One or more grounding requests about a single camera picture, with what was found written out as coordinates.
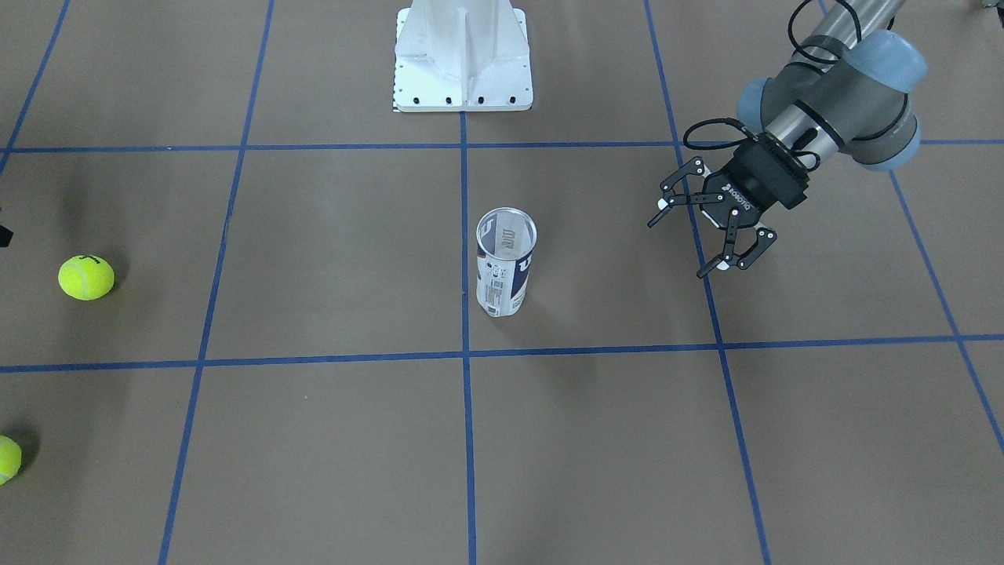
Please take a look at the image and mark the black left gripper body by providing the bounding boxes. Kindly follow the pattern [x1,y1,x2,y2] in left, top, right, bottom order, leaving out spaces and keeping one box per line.
[702,133,808,230]

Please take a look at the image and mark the clear tennis ball can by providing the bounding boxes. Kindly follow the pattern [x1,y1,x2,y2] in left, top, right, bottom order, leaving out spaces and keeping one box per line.
[475,207,538,317]

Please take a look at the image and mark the yellow tennis ball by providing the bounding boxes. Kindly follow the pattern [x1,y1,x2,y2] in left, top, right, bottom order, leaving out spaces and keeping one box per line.
[0,436,23,485]
[57,255,115,301]

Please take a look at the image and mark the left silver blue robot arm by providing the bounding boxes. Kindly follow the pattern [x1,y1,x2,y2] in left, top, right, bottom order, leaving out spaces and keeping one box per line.
[649,1,928,278]

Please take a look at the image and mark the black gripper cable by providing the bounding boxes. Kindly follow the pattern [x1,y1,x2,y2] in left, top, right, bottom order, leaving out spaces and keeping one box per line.
[682,118,762,154]

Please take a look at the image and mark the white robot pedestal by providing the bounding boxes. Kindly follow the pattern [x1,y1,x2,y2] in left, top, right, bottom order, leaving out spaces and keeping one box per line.
[392,1,534,112]

